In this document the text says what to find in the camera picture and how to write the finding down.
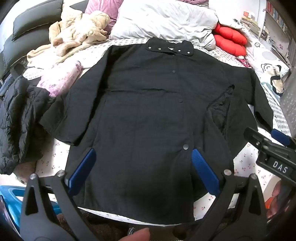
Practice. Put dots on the black coat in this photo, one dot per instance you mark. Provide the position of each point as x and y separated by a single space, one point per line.
143 104

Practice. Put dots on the person's right hand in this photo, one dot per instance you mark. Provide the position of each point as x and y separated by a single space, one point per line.
278 199

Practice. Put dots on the white cartoon print pillow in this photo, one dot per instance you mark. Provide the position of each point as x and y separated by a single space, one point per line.
268 62

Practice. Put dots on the red cushion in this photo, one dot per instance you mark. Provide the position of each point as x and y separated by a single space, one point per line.
227 38

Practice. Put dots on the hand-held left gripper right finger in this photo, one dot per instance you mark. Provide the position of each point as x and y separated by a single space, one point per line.
205 171

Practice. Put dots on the bookshelf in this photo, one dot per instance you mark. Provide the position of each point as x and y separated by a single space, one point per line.
277 20

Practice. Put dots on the mauve blanket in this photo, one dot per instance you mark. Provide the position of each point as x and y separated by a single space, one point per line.
196 1

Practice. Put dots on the person's left hand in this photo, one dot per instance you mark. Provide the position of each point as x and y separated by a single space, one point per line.
140 235

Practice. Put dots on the cherry print bed sheet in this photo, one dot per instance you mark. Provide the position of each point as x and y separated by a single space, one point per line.
51 160

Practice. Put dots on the stack of books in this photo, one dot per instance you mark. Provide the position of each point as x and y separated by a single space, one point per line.
251 23

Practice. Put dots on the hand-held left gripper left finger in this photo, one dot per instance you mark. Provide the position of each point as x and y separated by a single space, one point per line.
83 168

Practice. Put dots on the black puffer jacket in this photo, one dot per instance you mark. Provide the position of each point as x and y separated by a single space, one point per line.
20 125

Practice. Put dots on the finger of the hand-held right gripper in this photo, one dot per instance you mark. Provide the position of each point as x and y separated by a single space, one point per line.
254 137
280 137

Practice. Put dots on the pink pillow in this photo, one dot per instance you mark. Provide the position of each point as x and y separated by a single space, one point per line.
105 11

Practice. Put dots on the dark grey pillow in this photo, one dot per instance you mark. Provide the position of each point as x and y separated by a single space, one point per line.
30 25

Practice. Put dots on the white duvet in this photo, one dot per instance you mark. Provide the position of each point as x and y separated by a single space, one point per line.
166 20

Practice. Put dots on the beige plush garment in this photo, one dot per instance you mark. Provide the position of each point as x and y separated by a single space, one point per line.
78 34

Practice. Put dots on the blue plastic bin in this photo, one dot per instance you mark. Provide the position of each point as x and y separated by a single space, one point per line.
13 204

